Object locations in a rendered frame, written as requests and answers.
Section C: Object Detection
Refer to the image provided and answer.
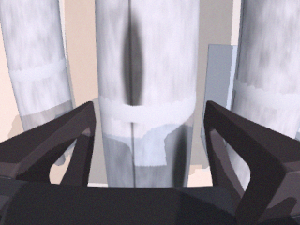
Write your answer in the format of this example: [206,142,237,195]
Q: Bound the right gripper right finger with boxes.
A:
[203,100,300,225]

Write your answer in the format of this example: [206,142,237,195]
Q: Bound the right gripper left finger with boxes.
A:
[0,101,97,186]

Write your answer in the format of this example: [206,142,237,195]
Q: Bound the grey metal brackets with holes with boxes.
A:
[200,132,300,163]

